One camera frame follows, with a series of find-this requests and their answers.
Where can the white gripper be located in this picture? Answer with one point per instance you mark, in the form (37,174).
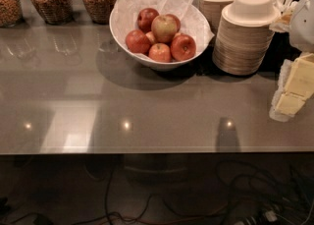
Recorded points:
(304,28)

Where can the front stack paper bowls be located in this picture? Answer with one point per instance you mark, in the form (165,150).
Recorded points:
(243,36)

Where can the small hidden middle apple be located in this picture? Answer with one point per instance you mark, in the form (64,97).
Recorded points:
(152,38)

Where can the white ceramic bowl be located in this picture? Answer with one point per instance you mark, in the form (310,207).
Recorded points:
(121,40)

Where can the yellow-red top apple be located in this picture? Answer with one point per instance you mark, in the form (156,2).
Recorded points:
(164,28)

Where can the red left apple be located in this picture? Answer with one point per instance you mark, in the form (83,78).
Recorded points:
(138,42)

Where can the red right apple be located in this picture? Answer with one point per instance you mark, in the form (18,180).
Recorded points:
(183,47)

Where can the dark red back apple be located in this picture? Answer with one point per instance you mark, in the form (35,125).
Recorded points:
(145,18)

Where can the red front apple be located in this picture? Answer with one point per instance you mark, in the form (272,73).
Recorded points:
(160,52)

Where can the left glass cereal jar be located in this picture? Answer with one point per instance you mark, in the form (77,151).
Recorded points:
(10,12)

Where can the white paper bowl liner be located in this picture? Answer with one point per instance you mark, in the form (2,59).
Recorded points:
(184,3)

